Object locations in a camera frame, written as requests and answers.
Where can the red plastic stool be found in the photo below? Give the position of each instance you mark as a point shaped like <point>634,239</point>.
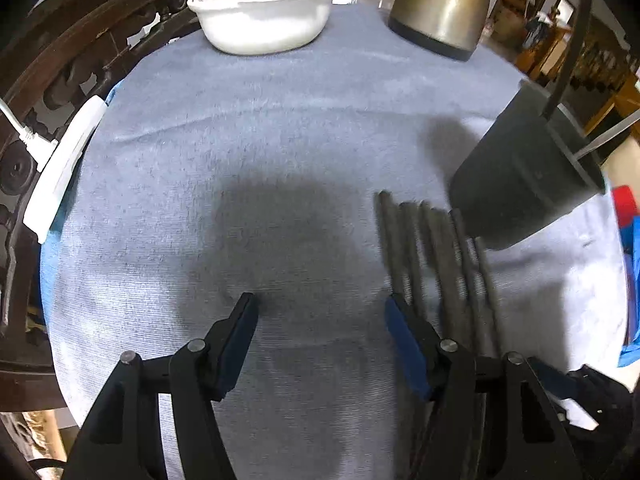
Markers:
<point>625,205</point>

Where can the white power strip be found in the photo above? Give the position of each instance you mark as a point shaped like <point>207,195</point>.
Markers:
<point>53,182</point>

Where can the dark chopstick one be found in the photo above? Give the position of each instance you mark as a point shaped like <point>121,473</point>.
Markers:
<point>573,50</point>

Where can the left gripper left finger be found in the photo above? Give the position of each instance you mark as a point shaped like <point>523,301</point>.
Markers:
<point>121,438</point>

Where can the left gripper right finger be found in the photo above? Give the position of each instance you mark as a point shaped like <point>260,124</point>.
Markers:
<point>491,418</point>

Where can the grey table cloth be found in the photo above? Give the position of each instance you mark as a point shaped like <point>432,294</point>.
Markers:
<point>212,175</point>

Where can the white bowl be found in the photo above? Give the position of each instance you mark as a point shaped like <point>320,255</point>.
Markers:
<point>263,27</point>

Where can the dark carved wooden sideboard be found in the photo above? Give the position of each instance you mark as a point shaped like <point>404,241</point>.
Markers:
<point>58,55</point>

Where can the dark chopstick four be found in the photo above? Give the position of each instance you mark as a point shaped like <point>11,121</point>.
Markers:
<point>455,314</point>

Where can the blue round table cover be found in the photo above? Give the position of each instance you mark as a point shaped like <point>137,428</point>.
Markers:
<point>50,252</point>

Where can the dark grey utensil cup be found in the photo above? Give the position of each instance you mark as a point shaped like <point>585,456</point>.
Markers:
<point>523,175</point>

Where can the dark chopstick two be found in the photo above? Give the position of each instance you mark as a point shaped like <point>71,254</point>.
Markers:
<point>391,241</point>

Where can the gold electric kettle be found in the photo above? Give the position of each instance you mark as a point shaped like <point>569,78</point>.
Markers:
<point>451,28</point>

